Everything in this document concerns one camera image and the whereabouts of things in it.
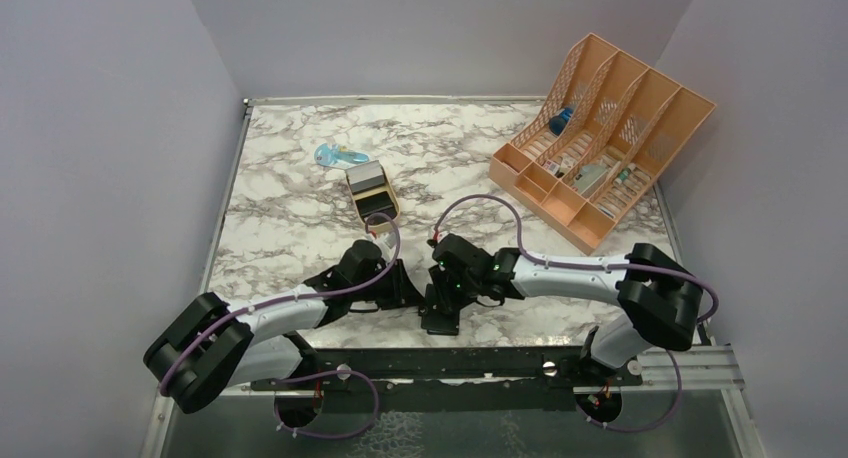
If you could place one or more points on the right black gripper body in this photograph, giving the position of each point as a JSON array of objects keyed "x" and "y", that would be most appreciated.
[{"x": 456, "y": 291}]

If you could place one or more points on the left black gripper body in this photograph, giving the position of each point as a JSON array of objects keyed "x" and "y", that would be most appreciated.
[{"x": 387, "y": 292}]

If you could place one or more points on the black card holder wallet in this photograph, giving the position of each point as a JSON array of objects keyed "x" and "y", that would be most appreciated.
[{"x": 439, "y": 323}]

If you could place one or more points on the gold oval tray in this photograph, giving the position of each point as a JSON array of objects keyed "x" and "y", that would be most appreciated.
[{"x": 376, "y": 207}]

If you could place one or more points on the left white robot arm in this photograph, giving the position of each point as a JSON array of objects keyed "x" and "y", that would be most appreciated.
[{"x": 211, "y": 345}]

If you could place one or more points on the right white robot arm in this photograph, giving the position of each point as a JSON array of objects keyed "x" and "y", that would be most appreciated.
[{"x": 660, "y": 301}]

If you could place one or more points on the blue blister pack item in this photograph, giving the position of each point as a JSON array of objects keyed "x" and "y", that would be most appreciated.
[{"x": 338, "y": 156}]

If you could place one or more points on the small box in rack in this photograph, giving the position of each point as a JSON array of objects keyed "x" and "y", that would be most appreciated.
[{"x": 560, "y": 167}]

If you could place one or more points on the grey pouch in rack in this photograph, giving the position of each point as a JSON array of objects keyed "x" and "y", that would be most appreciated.
[{"x": 589, "y": 179}]

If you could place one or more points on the blue round object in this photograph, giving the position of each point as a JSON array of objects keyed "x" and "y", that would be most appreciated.
[{"x": 558, "y": 122}]

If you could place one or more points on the orange file organizer rack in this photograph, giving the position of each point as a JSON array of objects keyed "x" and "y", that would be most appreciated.
[{"x": 625, "y": 111}]

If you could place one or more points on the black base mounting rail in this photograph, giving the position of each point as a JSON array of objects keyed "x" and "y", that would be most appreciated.
[{"x": 440, "y": 380}]

